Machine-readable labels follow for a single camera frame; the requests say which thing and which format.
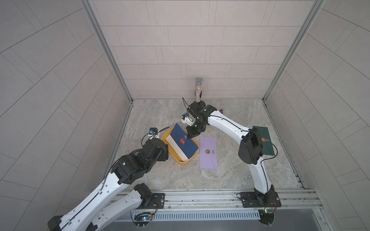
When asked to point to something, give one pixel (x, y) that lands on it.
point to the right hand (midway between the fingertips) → (188, 136)
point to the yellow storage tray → (164, 140)
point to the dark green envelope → (268, 148)
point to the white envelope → (180, 153)
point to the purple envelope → (208, 154)
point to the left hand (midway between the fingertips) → (166, 146)
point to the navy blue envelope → (188, 145)
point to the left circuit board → (142, 219)
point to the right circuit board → (267, 216)
